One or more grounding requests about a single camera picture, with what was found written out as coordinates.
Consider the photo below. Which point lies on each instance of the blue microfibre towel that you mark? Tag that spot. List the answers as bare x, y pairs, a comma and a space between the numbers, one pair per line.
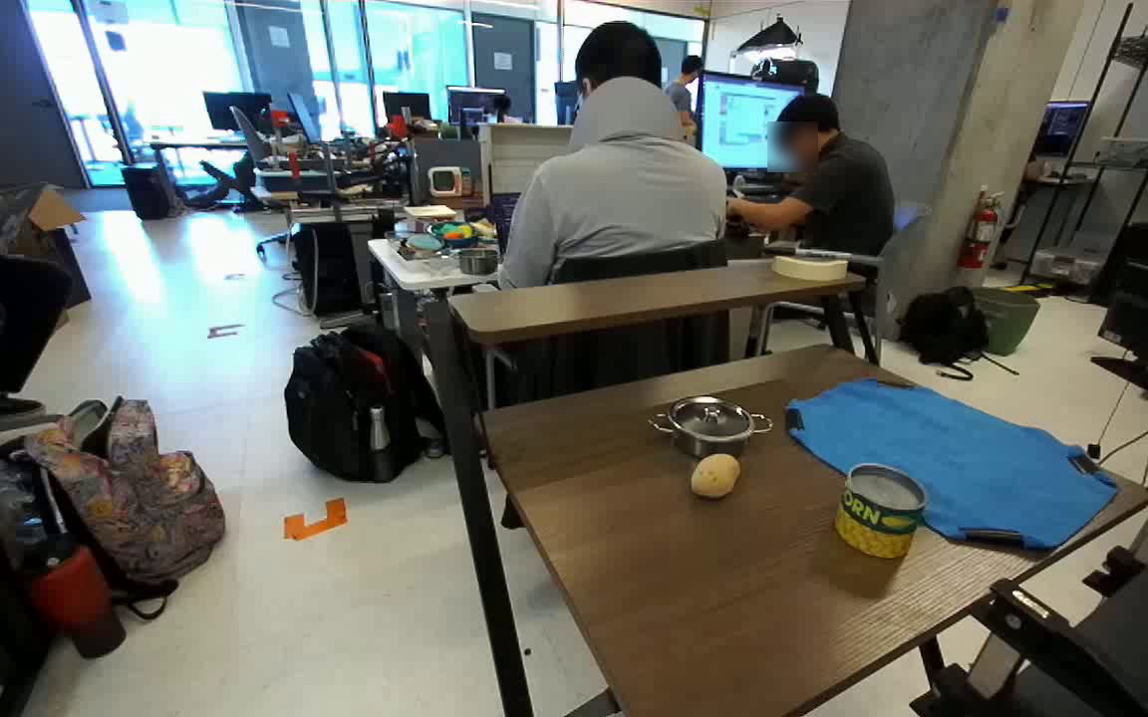
947, 461

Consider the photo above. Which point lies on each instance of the red fire extinguisher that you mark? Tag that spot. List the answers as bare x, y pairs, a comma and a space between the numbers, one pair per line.
977, 242

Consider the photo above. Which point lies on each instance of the white cluttered table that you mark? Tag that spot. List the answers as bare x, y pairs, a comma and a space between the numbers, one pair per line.
422, 270

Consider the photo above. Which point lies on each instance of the red bottle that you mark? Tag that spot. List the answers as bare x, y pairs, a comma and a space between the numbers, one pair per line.
75, 600

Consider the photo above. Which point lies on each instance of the brown cardboard box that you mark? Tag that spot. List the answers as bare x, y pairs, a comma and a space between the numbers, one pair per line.
43, 219

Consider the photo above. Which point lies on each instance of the cream plate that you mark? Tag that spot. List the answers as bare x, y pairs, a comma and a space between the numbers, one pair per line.
811, 264

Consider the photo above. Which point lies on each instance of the wide brown wooden table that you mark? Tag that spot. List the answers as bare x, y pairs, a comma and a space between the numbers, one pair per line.
697, 600

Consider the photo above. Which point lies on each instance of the small steel pot with lid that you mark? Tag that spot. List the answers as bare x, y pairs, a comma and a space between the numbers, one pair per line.
712, 425

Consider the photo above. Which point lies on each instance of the green bin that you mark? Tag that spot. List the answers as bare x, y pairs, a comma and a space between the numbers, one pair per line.
1012, 321

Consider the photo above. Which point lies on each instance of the colourful patterned bag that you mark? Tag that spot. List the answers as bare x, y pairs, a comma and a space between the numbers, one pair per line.
138, 503

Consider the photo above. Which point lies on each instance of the tin can yellow label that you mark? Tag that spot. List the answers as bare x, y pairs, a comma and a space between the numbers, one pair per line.
880, 529

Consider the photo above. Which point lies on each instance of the lit computer monitor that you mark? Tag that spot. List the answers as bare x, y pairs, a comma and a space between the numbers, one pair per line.
738, 120

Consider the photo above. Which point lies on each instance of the black office chair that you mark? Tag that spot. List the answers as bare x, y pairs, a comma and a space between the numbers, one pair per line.
628, 352

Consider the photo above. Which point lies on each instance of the person in dark shirt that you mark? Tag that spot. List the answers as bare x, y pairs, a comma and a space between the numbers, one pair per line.
846, 194

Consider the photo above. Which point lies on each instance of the pale yellow potato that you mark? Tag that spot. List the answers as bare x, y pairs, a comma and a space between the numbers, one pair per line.
714, 477

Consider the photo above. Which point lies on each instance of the black duffel bag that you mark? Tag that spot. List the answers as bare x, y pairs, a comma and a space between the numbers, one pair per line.
944, 324

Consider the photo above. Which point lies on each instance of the narrow brown wooden table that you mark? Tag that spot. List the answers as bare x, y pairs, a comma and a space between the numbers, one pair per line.
601, 303

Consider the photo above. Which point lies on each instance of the black robot mount frame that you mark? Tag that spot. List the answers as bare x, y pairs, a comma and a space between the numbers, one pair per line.
1120, 649

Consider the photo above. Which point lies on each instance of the person in grey hoodie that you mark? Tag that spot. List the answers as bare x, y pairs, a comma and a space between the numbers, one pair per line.
619, 185

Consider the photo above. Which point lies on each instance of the black backpack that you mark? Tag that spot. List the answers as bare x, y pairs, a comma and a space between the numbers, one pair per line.
357, 404

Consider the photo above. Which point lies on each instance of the black computer tower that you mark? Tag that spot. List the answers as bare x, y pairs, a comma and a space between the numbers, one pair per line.
334, 270

